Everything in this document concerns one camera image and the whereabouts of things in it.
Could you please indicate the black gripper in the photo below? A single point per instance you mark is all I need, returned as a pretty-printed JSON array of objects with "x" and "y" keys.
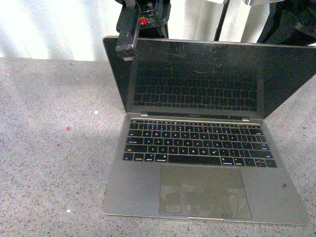
[{"x": 141, "y": 18}]

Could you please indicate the grey laptop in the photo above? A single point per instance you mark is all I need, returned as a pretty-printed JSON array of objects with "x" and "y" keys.
[{"x": 194, "y": 143}]

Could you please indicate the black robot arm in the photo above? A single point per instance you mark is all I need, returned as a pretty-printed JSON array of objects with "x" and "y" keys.
[{"x": 290, "y": 22}]

